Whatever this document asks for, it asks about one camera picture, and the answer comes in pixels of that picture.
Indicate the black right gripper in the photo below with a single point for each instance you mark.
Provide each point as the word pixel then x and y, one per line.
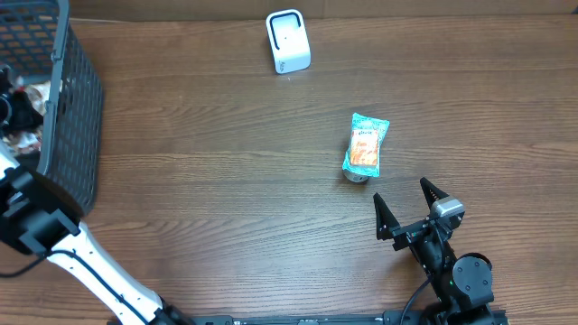
pixel 387 225

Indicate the teal snack packet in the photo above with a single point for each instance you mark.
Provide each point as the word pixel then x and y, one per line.
pixel 359 121

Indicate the orange tissue packet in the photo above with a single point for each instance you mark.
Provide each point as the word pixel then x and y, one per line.
pixel 364 144

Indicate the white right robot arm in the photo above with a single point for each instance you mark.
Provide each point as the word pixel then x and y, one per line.
pixel 457 290

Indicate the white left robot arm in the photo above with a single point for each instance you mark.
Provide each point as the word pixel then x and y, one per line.
pixel 38 217

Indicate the white barcode scanner stand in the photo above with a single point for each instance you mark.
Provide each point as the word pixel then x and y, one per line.
pixel 289 42

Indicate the green lidded jar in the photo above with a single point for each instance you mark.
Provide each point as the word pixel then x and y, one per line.
pixel 354 177

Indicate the grey plastic mesh basket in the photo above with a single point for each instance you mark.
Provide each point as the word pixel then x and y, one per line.
pixel 38 44

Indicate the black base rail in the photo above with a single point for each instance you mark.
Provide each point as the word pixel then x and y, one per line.
pixel 386 318

